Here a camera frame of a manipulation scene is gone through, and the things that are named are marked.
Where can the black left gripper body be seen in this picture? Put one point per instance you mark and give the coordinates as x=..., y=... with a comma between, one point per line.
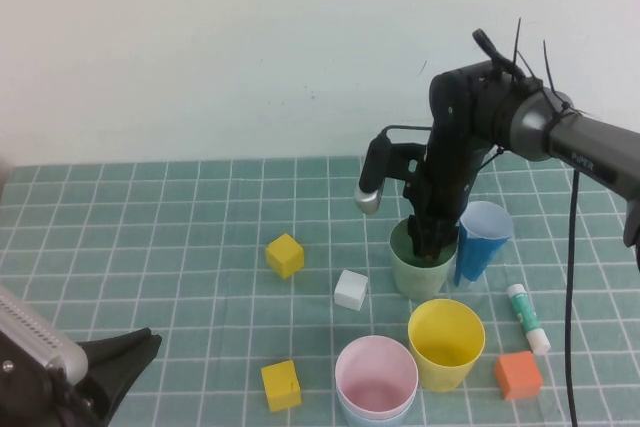
x=35, y=397

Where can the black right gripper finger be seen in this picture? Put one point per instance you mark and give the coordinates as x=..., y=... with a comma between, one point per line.
x=446, y=234
x=422, y=239

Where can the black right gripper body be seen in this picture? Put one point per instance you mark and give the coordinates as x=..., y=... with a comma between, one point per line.
x=442, y=182

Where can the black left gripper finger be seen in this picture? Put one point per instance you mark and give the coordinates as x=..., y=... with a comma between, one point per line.
x=130, y=372
x=120, y=342

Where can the pale green plastic cup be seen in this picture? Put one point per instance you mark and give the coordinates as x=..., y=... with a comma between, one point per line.
x=420, y=279

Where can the yellow plastic cup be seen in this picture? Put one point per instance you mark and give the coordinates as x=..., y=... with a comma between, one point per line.
x=445, y=332

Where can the pink plastic cup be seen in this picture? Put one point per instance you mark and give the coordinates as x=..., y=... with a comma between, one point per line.
x=375, y=372

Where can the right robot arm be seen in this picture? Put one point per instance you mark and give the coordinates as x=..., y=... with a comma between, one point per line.
x=590, y=152

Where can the blue paper cone cup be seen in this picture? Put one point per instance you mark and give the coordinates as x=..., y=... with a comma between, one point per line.
x=475, y=252

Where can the white foam cube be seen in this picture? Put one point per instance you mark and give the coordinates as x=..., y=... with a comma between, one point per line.
x=350, y=289

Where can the green white glue stick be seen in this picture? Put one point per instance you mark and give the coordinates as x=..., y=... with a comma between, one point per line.
x=526, y=317

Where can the green checkered tablecloth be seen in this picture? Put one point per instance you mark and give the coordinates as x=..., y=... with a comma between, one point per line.
x=175, y=227

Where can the yellow foam cube with crack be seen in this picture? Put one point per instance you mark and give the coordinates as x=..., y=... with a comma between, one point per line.
x=281, y=387

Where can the black zip tie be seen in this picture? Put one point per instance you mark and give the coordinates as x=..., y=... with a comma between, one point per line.
x=549, y=67
x=517, y=42

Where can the orange foam cube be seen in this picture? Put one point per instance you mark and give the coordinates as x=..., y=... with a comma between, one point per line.
x=517, y=374

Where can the light blue plastic cup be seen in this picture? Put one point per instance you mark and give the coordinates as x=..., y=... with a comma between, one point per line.
x=372, y=421

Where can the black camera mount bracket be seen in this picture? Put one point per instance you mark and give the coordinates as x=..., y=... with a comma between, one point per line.
x=405, y=157

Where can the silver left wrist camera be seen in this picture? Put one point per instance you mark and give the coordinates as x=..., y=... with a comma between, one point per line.
x=35, y=334

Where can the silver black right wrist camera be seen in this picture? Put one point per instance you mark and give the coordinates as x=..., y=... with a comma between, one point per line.
x=372, y=177

